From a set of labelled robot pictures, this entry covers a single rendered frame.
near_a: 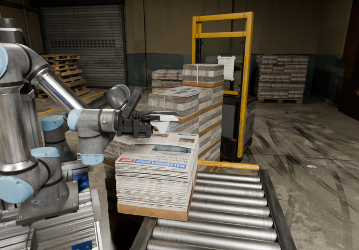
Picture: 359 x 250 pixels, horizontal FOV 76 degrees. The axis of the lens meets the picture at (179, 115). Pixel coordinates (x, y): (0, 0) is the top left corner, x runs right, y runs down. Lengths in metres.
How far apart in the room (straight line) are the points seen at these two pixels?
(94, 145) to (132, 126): 0.14
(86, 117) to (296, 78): 6.59
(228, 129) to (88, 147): 2.60
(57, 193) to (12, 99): 0.44
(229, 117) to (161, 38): 5.97
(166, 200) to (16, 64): 0.69
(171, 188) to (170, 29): 7.96
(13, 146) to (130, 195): 0.44
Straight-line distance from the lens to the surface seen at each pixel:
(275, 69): 6.91
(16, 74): 0.90
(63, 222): 1.21
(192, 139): 1.12
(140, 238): 0.94
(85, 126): 0.80
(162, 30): 8.72
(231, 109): 3.16
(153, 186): 0.93
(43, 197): 1.14
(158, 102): 2.08
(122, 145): 1.67
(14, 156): 0.96
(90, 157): 0.84
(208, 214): 1.03
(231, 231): 0.99
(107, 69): 9.44
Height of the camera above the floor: 1.44
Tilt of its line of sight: 16 degrees down
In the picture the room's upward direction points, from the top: straight up
